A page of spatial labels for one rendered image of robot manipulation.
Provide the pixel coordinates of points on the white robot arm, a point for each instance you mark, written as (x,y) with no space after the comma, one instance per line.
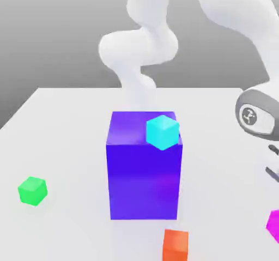
(139,47)

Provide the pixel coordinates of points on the small orange cube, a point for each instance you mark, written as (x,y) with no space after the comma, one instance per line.
(175,245)

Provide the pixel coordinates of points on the small green cube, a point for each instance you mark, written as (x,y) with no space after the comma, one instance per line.
(32,191)

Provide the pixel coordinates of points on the large purple box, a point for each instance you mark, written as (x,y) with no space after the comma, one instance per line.
(142,182)

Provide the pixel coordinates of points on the small magenta cube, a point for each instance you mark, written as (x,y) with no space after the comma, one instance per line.
(274,225)

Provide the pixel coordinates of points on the small cyan cube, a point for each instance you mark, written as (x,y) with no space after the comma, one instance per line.
(162,132)

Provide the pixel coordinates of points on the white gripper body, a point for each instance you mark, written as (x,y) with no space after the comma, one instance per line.
(274,175)

